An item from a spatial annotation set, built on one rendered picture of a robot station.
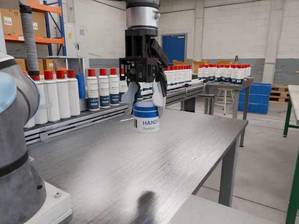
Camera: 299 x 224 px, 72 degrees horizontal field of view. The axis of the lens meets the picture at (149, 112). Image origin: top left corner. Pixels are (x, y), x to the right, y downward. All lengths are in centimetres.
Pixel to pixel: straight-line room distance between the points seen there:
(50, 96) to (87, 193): 49
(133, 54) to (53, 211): 34
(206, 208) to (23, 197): 34
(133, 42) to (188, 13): 815
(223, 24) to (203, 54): 116
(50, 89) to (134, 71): 49
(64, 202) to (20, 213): 8
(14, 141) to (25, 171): 6
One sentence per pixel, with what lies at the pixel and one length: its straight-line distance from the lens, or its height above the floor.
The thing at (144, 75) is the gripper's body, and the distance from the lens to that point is 47.
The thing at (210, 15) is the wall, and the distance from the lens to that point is 831.
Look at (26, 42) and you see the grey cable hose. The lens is 78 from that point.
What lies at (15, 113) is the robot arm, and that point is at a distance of 39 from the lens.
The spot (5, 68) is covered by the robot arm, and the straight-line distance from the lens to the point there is 50.
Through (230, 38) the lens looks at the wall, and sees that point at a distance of 802.
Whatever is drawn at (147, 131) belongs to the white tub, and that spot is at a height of 95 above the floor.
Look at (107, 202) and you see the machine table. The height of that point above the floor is 83.
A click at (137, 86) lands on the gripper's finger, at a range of 54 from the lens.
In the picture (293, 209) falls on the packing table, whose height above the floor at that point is 16.
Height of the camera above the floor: 112
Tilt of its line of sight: 14 degrees down
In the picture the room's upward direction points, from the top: straight up
